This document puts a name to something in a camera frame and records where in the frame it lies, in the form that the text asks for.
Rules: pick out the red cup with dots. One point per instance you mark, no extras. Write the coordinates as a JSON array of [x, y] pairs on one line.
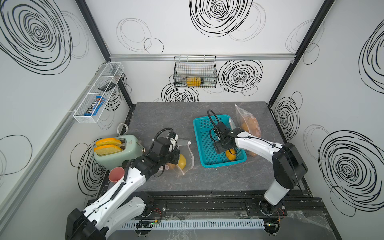
[[116, 174]]

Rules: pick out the white wire shelf basket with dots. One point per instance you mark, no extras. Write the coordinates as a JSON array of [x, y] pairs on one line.
[[109, 72]]

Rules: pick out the blue candy packet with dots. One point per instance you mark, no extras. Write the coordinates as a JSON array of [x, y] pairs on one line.
[[95, 106]]

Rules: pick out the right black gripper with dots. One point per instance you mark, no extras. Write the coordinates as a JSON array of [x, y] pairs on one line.
[[218, 147]]

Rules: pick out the potato top right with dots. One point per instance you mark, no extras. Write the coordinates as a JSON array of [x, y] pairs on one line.
[[171, 166]]

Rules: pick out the black remote control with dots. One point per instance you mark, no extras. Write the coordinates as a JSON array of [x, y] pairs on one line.
[[107, 87]]

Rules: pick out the lower toast slice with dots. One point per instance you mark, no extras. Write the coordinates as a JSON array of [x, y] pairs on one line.
[[107, 150]]

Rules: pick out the clear zipper bag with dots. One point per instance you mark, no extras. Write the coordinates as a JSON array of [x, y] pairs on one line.
[[245, 140], [184, 147], [240, 113]]

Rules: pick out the yellow item in basket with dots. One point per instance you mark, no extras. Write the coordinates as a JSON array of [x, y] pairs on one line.
[[194, 81]]

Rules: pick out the toast slice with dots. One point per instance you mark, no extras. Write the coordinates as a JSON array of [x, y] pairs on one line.
[[107, 150], [108, 141]]

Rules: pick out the white slotted cable duct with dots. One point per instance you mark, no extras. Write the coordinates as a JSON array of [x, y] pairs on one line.
[[216, 224]]

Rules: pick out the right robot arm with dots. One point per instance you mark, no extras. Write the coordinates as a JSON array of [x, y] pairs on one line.
[[288, 165]]

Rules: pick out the upper toast slice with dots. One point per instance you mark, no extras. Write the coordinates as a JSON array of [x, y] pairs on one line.
[[108, 141]]

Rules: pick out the mint green toaster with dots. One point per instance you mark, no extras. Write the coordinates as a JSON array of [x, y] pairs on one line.
[[132, 149]]

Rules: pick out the black wire wall basket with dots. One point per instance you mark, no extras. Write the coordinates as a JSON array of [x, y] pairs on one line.
[[203, 66]]

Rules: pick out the green yellowish potato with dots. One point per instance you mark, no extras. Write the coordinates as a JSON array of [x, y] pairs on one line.
[[182, 162]]

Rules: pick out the teal plastic basket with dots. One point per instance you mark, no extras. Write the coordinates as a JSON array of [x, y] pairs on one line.
[[208, 156]]

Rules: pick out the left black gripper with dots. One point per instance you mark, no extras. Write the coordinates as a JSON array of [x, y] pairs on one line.
[[175, 159]]

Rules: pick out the potato right middle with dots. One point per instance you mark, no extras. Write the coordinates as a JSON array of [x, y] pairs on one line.
[[231, 154]]

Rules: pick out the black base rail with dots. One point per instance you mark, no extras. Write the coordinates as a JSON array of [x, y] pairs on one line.
[[252, 203]]

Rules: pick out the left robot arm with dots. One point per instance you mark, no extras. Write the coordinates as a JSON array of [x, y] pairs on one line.
[[117, 206]]

